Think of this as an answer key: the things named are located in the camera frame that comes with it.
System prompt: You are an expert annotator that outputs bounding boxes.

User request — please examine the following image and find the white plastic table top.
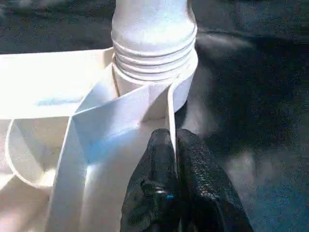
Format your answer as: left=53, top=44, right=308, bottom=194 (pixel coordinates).
left=0, top=47, right=199, bottom=232

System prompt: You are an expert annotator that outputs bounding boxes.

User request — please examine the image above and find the black table mat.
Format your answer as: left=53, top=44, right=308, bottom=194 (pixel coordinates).
left=0, top=0, right=309, bottom=232

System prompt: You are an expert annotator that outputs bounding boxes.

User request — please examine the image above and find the white plastic table leg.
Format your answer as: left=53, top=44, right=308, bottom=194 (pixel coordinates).
left=110, top=0, right=199, bottom=82

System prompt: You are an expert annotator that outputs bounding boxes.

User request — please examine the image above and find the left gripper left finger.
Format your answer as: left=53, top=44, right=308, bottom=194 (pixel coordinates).
left=120, top=128, right=181, bottom=232

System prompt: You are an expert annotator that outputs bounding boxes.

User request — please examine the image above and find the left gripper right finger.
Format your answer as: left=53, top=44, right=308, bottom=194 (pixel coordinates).
left=176, top=128, right=254, bottom=232

